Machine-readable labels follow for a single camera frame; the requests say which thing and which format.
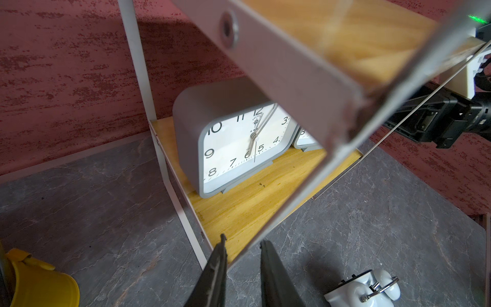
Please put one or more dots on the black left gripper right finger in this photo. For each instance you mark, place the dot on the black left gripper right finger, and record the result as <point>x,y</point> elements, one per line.
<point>277,288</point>

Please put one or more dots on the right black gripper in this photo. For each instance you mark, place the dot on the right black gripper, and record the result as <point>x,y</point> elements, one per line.
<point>443,118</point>

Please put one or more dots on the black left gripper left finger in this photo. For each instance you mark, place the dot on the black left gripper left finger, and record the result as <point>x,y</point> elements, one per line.
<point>210,289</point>

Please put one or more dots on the white twin-bell clock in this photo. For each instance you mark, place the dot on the white twin-bell clock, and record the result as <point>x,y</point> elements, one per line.
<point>371,288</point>

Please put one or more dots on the grey square alarm clock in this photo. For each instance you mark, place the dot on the grey square alarm clock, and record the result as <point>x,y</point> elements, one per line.
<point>305,142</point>
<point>228,131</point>

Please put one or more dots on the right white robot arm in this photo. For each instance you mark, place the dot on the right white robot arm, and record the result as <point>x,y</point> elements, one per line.
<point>408,208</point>

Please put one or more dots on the yellow metal pen bucket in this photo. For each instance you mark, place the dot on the yellow metal pen bucket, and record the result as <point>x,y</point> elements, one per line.
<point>32,282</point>

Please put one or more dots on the white frame wooden shelf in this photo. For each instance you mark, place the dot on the white frame wooden shelf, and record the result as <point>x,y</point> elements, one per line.
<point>339,68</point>

